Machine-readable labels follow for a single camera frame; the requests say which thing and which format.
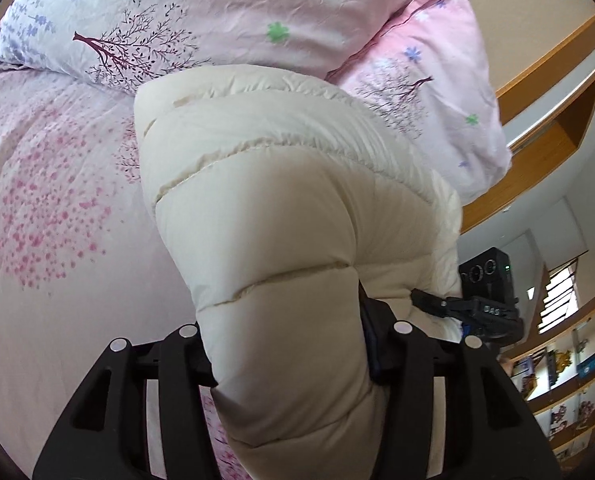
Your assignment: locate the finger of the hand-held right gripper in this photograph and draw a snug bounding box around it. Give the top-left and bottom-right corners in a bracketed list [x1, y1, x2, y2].
[410, 287, 451, 318]

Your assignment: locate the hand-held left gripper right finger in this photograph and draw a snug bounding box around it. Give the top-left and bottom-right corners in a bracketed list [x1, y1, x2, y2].
[358, 280, 563, 480]

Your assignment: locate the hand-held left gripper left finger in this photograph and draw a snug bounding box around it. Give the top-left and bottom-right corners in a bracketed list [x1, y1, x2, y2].
[32, 322, 219, 480]

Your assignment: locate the cream puffer jacket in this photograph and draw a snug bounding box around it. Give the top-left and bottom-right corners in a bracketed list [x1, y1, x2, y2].
[133, 64, 463, 480]

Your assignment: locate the row of colourful books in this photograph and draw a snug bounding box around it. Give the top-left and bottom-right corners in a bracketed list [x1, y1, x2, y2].
[510, 332, 595, 461]

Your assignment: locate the wooden bookshelf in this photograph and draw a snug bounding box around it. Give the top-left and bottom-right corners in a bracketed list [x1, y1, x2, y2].
[497, 294, 595, 468]

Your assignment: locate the pink floral pillow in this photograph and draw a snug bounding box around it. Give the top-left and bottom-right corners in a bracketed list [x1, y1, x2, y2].
[325, 0, 513, 207]
[0, 0, 461, 95]

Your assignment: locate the pink floral bed sheet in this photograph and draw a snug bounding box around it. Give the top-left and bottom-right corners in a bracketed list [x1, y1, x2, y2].
[0, 30, 258, 480]

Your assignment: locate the wooden wall shelf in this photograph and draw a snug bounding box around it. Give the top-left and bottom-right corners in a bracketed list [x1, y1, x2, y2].
[460, 10, 595, 236]

